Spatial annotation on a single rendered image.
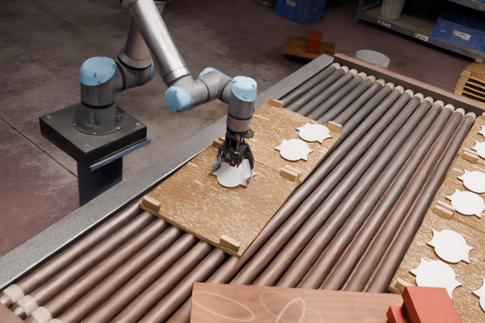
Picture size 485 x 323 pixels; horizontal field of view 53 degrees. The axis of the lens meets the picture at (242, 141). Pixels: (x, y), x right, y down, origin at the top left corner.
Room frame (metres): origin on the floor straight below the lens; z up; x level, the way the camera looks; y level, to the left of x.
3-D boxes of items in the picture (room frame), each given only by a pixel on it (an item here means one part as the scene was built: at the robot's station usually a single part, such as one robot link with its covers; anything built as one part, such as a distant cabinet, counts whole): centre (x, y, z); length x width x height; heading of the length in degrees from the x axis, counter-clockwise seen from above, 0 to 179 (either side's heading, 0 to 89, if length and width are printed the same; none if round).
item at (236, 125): (1.24, 0.02, 1.16); 0.08 x 0.08 x 0.05
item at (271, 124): (1.55, -0.15, 0.93); 0.41 x 0.35 x 0.02; 154
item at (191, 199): (1.18, 0.03, 0.93); 0.41 x 0.35 x 0.02; 156
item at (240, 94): (1.25, 0.02, 1.24); 0.09 x 0.08 x 0.11; 53
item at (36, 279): (1.53, 0.04, 0.90); 1.95 x 0.05 x 0.05; 151
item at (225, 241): (0.94, -0.01, 0.95); 0.06 x 0.02 x 0.03; 66
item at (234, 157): (1.24, 0.02, 1.08); 0.09 x 0.08 x 0.12; 161
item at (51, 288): (1.51, -0.01, 0.90); 1.95 x 0.05 x 0.05; 151
